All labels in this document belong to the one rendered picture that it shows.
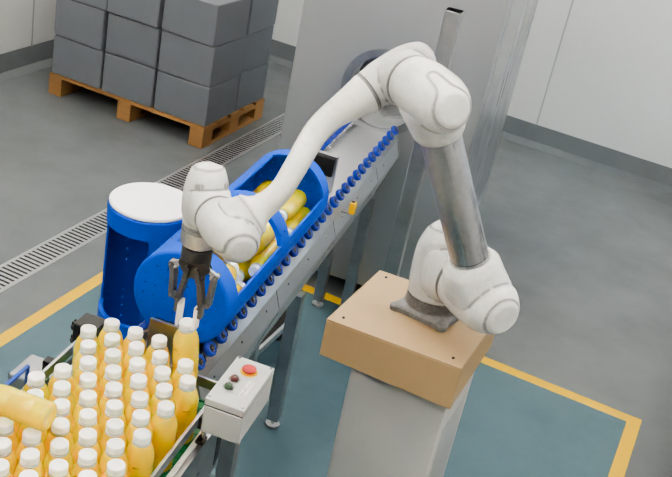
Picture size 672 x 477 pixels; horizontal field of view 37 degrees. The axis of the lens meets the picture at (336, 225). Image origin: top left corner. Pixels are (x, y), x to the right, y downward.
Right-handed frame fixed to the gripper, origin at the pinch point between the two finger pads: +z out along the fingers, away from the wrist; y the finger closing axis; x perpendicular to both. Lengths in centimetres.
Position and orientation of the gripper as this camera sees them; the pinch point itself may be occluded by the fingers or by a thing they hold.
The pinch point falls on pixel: (188, 315)
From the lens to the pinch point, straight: 255.0
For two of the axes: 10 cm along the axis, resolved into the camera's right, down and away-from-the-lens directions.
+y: -9.4, -2.9, 1.9
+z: -1.8, 8.8, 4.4
